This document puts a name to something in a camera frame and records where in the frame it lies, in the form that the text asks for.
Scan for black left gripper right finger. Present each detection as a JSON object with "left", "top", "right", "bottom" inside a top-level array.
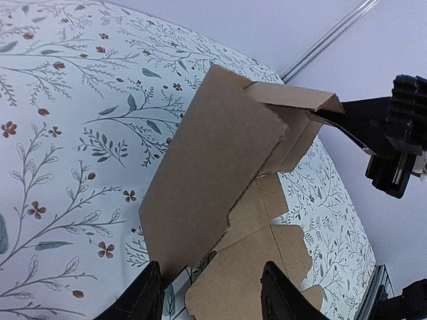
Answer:
[{"left": 260, "top": 261, "right": 328, "bottom": 320}]

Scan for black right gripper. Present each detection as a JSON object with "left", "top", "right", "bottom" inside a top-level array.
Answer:
[{"left": 314, "top": 75, "right": 426, "bottom": 199}]

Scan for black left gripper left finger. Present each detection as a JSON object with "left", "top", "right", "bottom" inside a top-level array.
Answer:
[{"left": 95, "top": 261, "right": 163, "bottom": 320}]

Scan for brown cardboard box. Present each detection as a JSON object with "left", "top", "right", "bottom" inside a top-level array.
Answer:
[{"left": 139, "top": 65, "right": 343, "bottom": 319}]

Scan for floral patterned table mat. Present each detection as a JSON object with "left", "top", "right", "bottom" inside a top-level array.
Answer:
[{"left": 0, "top": 0, "right": 378, "bottom": 320}]

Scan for aluminium front rail frame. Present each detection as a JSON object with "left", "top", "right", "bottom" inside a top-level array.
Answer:
[{"left": 354, "top": 265, "right": 395, "bottom": 320}]

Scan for right aluminium corner post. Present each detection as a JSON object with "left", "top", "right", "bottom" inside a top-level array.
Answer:
[{"left": 280, "top": 0, "right": 380, "bottom": 83}]

